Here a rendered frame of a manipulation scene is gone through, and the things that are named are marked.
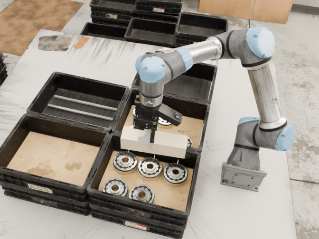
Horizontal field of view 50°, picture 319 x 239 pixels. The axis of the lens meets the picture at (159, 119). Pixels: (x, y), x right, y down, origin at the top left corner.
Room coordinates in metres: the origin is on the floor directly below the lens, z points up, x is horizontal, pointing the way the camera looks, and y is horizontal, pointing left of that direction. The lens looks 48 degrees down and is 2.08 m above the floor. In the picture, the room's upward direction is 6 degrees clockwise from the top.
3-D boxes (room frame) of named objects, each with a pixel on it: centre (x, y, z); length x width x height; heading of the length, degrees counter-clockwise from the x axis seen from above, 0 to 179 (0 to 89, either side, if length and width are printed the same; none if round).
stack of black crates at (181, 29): (2.40, -0.27, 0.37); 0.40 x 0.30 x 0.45; 86
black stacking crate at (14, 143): (0.84, 0.43, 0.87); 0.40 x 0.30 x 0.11; 81
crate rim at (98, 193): (0.77, 0.03, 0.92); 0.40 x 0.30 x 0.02; 81
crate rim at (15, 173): (0.84, 0.43, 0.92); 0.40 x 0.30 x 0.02; 81
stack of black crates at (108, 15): (2.86, 0.50, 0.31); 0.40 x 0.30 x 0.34; 86
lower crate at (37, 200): (0.84, 0.43, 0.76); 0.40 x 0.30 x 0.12; 81
